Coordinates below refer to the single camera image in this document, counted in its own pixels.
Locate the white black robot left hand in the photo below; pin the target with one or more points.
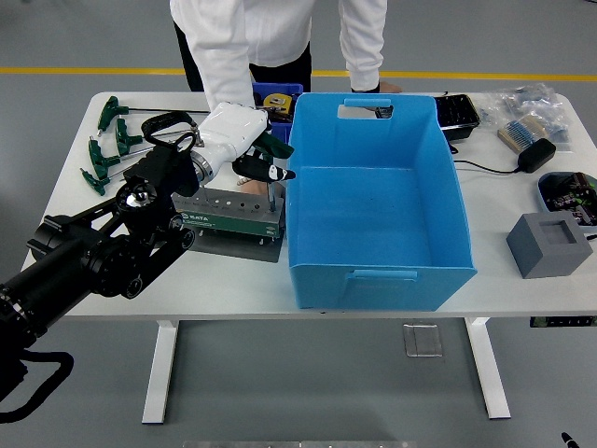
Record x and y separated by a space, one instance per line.
233 130

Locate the person's right hand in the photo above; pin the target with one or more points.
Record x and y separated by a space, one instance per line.
254 187

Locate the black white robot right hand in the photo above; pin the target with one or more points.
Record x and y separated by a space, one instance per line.
569 441

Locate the person's left hand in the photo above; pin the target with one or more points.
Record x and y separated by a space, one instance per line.
389 88

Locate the grey green hex key stand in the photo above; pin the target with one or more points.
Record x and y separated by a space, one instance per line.
233 224

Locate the large light blue folding box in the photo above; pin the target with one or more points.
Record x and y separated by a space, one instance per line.
364 210

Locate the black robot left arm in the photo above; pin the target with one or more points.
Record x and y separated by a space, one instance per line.
93 261

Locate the person's left forearm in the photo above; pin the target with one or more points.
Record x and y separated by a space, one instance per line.
364 60

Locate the person's right forearm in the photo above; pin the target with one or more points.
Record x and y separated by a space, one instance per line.
224 84

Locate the small black box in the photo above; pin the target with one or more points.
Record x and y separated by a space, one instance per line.
384 112

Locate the dark blue plastic bin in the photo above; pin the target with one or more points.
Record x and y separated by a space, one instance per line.
282 133

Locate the yellow tape measure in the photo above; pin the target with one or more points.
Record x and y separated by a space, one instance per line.
276 100

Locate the black plastic tray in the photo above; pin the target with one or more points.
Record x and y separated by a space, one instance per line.
459 116

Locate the white table leg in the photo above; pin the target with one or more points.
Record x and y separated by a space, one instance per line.
490 368
161 368

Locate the person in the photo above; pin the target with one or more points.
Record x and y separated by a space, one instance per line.
270 28

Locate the black table control panel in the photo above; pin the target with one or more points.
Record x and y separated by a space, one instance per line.
563 322

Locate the taped resistor bundle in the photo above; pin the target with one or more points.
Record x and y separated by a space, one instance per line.
520 130

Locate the clear plastic parts bag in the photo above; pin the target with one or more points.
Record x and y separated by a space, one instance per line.
527 100

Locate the black power adapter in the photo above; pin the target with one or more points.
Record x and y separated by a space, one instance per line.
536 156

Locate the silver floor hatch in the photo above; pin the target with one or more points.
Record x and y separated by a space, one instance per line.
422 340

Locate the grey block with square recess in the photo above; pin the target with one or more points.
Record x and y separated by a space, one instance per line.
550 261

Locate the grey blue parts tray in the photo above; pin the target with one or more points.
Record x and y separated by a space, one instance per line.
545 198

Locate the dark electronic parts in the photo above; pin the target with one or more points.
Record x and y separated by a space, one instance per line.
571 193

